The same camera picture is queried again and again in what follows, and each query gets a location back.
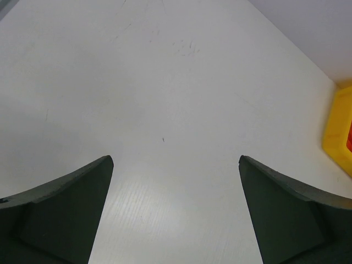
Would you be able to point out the yellow plastic tray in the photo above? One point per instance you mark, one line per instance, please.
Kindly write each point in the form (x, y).
(338, 127)

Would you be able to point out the orange t-shirt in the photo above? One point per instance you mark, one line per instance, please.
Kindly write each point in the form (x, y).
(349, 143)

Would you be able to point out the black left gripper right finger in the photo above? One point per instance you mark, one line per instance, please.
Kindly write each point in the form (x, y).
(295, 222)

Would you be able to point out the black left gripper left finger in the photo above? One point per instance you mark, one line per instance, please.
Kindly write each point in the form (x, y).
(56, 222)

